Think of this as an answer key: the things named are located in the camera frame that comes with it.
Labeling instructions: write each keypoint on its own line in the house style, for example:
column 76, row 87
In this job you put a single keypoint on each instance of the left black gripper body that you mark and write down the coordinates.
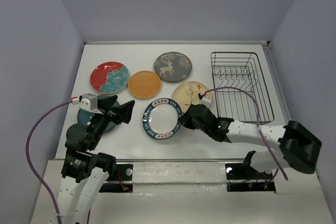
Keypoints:
column 99, row 123

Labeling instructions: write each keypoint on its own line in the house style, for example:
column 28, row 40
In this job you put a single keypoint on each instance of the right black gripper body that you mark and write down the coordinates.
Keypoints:
column 189, row 122

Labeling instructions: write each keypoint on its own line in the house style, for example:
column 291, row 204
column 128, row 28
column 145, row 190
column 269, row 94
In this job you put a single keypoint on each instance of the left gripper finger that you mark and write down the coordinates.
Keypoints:
column 123, row 113
column 106, row 104

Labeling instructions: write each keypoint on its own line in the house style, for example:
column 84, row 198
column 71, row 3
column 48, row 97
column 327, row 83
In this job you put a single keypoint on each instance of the dark teal blossom plate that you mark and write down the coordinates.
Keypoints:
column 83, row 117

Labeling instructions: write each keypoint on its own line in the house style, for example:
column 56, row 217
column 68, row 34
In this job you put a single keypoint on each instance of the orange woven basket plate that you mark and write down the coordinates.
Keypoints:
column 144, row 84

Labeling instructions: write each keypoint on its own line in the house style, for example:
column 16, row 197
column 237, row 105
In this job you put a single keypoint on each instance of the white plate teal lettered rim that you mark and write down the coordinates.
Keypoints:
column 160, row 119

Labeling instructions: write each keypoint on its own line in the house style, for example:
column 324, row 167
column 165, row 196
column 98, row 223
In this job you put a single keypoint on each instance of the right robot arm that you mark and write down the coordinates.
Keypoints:
column 291, row 145

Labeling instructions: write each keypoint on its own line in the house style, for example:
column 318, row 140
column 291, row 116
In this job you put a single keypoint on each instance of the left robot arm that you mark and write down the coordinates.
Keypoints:
column 83, row 172

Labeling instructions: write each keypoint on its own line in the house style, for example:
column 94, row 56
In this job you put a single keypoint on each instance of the red and teal floral plate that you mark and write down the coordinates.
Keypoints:
column 109, row 77

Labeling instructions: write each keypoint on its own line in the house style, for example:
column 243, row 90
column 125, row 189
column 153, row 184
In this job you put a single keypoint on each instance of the beige bird branch plate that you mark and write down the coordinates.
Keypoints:
column 186, row 94

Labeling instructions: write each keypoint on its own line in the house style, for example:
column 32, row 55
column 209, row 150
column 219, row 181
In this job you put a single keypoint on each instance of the grey deer plate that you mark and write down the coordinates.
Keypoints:
column 173, row 66

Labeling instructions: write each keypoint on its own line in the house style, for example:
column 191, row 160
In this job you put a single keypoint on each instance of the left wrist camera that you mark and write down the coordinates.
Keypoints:
column 88, row 102

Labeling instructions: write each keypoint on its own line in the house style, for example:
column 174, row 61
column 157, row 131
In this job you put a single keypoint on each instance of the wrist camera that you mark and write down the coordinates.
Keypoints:
column 205, row 100
column 88, row 102

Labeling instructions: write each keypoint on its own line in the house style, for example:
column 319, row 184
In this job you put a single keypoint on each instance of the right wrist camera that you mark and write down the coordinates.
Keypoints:
column 205, row 100

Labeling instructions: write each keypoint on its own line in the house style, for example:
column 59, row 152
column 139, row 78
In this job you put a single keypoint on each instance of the black wire dish rack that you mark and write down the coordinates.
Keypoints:
column 239, row 82

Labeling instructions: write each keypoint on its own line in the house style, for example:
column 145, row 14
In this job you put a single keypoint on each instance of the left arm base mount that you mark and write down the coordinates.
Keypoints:
column 120, row 181

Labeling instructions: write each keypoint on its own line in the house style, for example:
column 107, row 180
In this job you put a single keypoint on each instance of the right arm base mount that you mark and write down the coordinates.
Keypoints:
column 246, row 179

